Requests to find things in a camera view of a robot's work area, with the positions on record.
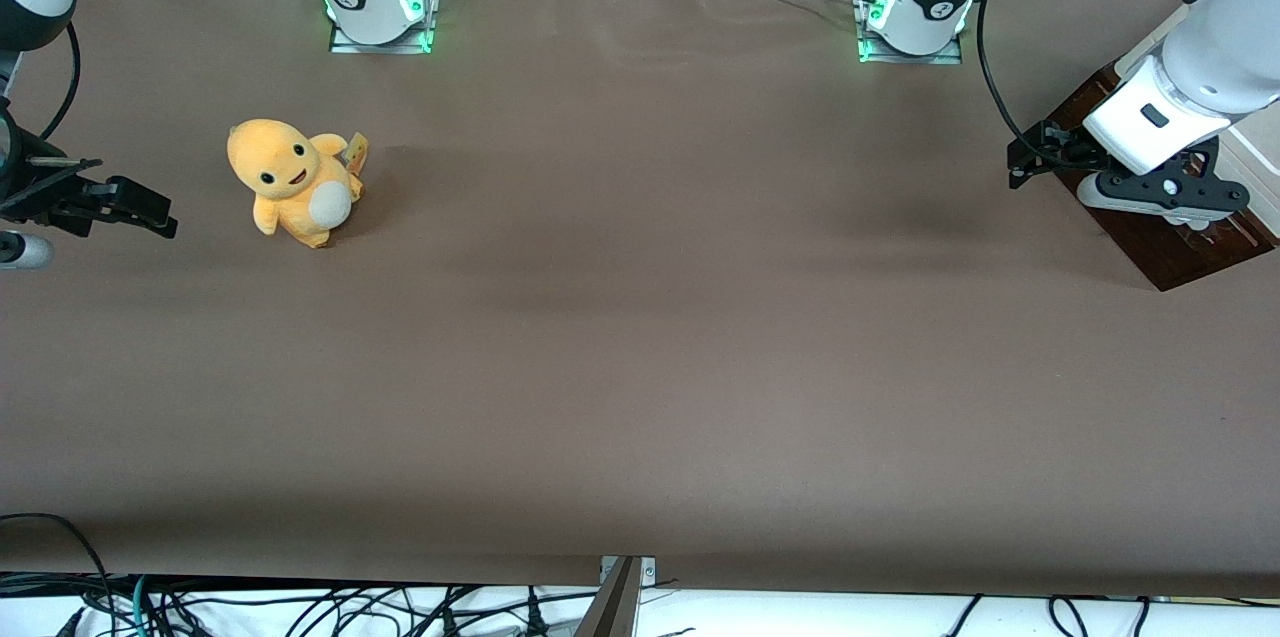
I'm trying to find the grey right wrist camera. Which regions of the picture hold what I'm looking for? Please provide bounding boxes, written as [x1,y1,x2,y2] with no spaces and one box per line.
[0,231,54,271]

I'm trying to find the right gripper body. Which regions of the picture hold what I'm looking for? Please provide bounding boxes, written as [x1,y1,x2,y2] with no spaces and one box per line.
[0,102,21,203]

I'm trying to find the black looped cable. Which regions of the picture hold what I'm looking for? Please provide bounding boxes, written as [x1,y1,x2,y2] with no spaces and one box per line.
[0,513,113,637]

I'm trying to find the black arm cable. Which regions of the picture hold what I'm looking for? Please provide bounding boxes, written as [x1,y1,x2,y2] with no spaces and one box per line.
[977,0,1076,168]
[38,20,81,143]

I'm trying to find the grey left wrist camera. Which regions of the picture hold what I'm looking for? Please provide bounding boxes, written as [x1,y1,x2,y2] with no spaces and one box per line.
[1077,139,1251,225]

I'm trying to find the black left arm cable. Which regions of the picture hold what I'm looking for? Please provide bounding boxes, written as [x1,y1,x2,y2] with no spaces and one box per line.
[977,0,1076,168]

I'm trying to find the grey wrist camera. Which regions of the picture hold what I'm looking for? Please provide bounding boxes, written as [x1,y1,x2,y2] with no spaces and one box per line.
[0,231,54,271]
[1077,139,1251,225]

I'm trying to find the dark wooden base board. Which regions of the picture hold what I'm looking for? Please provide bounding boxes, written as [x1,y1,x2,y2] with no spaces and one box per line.
[1050,65,1280,293]

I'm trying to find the orange plush toy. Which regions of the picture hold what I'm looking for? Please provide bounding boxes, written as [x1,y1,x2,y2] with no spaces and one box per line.
[226,118,369,249]

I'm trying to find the metal table edge bracket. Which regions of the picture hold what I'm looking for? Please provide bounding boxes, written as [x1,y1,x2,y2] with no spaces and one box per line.
[573,555,658,637]

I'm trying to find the black cable tangle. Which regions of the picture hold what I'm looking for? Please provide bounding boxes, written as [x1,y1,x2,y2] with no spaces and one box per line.
[150,582,601,637]

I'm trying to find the brown table cover sheet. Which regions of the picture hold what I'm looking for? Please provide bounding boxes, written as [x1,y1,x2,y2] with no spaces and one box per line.
[0,0,1280,598]

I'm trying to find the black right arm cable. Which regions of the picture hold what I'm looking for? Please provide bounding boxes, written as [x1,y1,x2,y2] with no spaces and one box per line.
[38,20,81,143]

